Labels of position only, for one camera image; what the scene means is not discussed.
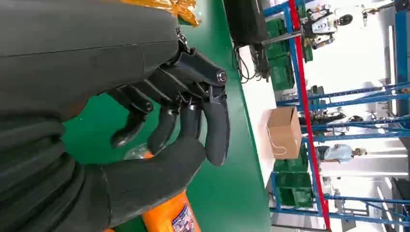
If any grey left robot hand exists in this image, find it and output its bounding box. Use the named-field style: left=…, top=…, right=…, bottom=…
left=0, top=0, right=231, bottom=229

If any orange drink bottle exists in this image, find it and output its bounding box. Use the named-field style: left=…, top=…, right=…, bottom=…
left=102, top=143, right=203, bottom=232

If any yellow plastic bag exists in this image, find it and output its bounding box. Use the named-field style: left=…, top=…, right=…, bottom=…
left=121, top=0, right=202, bottom=28

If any black bag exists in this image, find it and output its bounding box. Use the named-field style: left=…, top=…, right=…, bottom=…
left=223, top=0, right=270, bottom=45

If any black charger device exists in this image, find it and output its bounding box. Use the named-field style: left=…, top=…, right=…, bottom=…
left=252, top=43, right=270, bottom=82

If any white table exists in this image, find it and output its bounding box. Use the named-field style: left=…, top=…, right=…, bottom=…
left=238, top=44, right=279, bottom=193

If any green plastic crate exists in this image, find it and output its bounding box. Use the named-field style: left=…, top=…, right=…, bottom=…
left=265, top=18, right=295, bottom=91
left=274, top=144, right=315, bottom=209

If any green table mat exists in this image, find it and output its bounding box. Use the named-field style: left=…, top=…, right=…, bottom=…
left=60, top=0, right=273, bottom=232

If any cardboard box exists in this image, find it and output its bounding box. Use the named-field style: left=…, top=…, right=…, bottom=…
left=265, top=106, right=303, bottom=160

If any red metal bar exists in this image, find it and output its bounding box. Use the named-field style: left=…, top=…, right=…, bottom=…
left=288, top=0, right=332, bottom=231

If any white humanoid robot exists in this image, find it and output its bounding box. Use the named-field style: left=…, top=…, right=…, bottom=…
left=301, top=4, right=353, bottom=50

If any person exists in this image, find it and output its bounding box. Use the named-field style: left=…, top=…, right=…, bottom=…
left=315, top=144, right=367, bottom=164

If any black cable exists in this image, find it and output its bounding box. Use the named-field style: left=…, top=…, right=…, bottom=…
left=232, top=44, right=257, bottom=84

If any blue shelving frame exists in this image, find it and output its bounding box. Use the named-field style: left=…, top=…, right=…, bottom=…
left=275, top=0, right=410, bottom=226

